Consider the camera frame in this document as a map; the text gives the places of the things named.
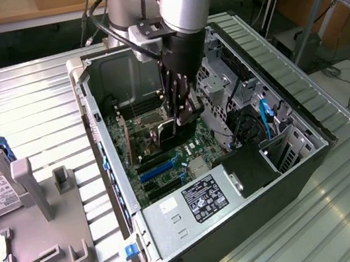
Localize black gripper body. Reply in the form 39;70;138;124
152;27;214;84

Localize black RAM slots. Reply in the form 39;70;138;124
121;92;166;119

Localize silver drive cage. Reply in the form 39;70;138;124
187;21;263;127

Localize green motherboard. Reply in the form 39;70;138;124
101;80;237;214

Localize silver chipset heatsink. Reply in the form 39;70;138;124
188;157;209;174

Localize blue expansion slot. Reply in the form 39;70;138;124
137;161;176;184

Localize black expansion slot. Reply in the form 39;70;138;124
144;177;187;204

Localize silver power supply with label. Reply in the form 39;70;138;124
135;159;260;262

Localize black open PC case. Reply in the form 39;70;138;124
61;0;350;262

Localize blue case latch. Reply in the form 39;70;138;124
121;241;141;262

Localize grey parts rack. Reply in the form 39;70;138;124
0;147;101;262

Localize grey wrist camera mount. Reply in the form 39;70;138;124
125;15;181;65

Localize blue SATA wire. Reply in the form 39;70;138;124
257;97;278;141

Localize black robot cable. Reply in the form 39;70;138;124
86;0;164;71

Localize black box under frame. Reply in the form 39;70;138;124
270;24;326;78

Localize blue disk bracket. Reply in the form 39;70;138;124
0;133;19;165

